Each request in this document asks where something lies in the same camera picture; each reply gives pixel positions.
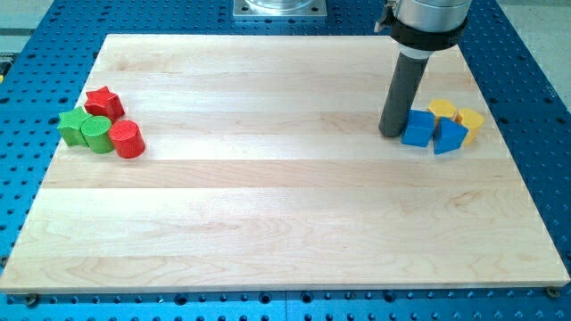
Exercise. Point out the blue triangle block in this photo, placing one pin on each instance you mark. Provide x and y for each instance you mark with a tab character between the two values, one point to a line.
448	136

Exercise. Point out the blue perforated mounting plate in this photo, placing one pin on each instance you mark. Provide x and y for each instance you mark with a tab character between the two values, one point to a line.
533	117

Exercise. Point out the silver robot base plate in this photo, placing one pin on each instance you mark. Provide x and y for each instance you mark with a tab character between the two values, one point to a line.
246	9

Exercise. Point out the green cylinder block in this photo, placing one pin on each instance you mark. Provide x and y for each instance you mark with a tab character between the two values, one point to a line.
95	130

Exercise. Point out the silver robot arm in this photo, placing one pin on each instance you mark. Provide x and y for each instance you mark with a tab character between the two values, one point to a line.
422	27

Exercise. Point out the yellow cylinder block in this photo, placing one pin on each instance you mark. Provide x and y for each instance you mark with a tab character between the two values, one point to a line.
472	121

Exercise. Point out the red star block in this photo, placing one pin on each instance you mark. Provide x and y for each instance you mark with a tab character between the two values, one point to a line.
103	102

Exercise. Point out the yellow hexagon block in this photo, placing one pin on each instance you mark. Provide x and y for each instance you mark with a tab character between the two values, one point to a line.
442	109

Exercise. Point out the blue cube block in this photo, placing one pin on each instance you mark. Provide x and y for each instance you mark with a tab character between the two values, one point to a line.
419	128

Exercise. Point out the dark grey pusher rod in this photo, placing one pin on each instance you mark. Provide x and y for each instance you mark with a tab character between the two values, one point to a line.
403	88

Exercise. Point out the green star block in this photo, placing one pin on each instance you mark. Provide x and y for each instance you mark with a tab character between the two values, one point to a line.
70	125

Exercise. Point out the light wooden board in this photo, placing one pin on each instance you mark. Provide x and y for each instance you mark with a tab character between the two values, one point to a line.
264	170

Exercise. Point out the red cylinder block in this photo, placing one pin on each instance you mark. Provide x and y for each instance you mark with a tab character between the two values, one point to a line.
127	139

